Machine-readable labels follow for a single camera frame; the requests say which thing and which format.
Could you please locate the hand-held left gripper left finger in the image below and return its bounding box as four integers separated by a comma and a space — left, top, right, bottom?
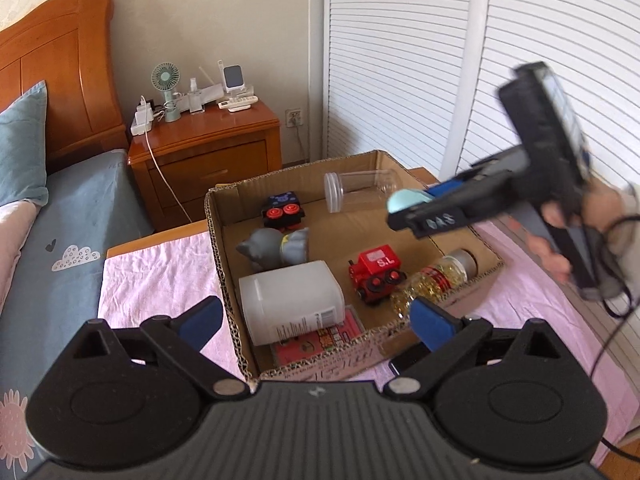
60, 295, 251, 401

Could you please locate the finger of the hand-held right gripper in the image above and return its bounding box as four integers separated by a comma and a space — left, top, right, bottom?
427, 155, 529, 200
387, 172, 532, 239

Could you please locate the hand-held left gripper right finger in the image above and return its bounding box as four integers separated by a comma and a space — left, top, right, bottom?
382, 297, 583, 401

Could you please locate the teal round toy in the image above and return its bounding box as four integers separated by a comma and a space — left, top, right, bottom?
388, 188, 431, 214

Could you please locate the golden capsule bottle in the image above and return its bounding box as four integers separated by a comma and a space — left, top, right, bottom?
389, 248, 481, 319

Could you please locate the brown cardboard box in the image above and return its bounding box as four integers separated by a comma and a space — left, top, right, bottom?
204, 149, 506, 394

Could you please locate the red toy train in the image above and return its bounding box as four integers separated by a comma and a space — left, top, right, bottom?
348, 245, 409, 306

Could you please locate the white plastic bottle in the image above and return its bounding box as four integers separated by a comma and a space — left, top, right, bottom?
238, 259, 347, 347

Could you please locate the pink card case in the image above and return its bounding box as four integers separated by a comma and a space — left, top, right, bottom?
269, 304, 366, 369

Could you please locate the dark blue toy train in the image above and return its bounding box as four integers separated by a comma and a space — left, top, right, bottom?
260, 190, 307, 231

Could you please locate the person's right forearm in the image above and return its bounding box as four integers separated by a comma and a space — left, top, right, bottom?
597, 210, 640, 303

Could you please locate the person's right hand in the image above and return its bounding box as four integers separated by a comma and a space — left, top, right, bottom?
527, 183, 627, 281

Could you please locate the pink blanket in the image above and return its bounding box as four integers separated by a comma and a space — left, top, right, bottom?
97, 219, 640, 461

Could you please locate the clear plastic jar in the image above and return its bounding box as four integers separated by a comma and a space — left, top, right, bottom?
323, 168, 404, 214

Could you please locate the grey cat figure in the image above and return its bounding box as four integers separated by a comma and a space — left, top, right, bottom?
235, 226, 311, 270

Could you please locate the white louvered wardrobe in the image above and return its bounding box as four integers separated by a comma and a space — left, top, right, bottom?
322, 0, 640, 192

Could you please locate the wooden nightstand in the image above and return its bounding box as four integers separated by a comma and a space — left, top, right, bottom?
127, 98, 284, 234

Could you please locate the blue printed bedsheet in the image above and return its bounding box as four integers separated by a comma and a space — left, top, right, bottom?
0, 148, 154, 480

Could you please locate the pink pillow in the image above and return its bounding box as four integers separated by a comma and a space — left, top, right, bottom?
0, 198, 44, 312

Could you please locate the white power strip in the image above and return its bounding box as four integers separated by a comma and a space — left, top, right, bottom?
130, 101, 156, 137

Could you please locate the white remote control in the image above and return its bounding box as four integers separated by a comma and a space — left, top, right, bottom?
218, 94, 259, 112

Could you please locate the clear spray bottle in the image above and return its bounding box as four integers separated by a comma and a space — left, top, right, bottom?
187, 77, 204, 115

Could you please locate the white long box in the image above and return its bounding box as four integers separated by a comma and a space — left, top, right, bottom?
177, 84, 224, 111

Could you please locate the white device on stand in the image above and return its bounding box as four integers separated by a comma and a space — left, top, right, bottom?
222, 63, 246, 97

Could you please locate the green desk fan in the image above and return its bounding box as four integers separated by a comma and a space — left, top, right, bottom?
151, 62, 181, 124

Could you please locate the blue pillow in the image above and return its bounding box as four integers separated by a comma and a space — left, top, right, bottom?
0, 79, 50, 207

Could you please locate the wooden headboard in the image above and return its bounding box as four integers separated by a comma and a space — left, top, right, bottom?
0, 0, 129, 176

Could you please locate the white cable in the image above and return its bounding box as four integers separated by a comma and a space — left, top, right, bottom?
144, 130, 194, 224

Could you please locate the black cable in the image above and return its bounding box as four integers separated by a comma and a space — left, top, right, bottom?
589, 280, 640, 462

